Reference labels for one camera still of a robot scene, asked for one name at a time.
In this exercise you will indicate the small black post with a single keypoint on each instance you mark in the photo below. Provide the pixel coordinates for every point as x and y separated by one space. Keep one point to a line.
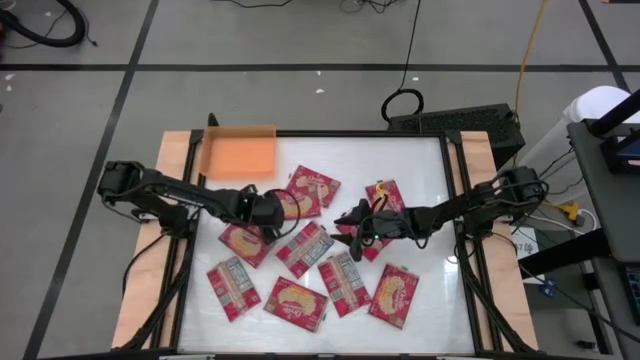
213 121

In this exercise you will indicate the black desk crossbar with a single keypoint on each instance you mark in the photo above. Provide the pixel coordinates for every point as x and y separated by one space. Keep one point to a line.
565 250

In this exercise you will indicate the black desk bar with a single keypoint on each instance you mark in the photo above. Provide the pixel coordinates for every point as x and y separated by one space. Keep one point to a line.
617 112

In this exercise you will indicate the dark keypad device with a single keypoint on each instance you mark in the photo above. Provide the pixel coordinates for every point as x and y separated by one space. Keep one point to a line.
634 295

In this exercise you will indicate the grey side desk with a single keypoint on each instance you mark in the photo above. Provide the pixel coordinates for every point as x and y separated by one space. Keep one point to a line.
600 210

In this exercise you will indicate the yellow power plug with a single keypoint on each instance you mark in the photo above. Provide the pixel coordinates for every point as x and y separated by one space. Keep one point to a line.
570 210

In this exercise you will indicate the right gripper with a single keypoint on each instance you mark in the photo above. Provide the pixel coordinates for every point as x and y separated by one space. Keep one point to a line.
390 225

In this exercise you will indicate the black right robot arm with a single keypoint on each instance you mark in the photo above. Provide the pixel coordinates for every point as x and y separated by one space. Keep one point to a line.
500 197

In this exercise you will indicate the white lined bin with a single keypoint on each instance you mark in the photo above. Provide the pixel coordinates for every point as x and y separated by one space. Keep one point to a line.
550 150

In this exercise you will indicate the black screen device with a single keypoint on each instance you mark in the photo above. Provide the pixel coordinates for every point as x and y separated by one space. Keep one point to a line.
612 155

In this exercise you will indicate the black table frame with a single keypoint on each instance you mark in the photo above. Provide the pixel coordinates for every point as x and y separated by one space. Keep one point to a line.
350 134

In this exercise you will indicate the white paper sheet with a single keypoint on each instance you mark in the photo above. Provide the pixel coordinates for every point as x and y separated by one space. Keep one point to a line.
525 245

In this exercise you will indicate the light wooden board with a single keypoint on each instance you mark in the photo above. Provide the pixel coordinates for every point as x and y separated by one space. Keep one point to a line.
515 310
137 300

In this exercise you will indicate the small black floor box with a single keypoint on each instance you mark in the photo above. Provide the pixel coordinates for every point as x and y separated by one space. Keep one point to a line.
585 345

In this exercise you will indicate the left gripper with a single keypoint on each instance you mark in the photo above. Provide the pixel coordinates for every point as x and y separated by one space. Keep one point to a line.
265 210

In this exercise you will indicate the blue tags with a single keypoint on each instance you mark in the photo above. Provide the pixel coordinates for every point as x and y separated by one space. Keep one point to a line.
550 289

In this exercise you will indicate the black computer case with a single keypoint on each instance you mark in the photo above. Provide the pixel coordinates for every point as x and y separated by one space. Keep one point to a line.
460 125

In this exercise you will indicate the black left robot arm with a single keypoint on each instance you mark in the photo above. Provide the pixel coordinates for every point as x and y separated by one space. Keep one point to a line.
190 192

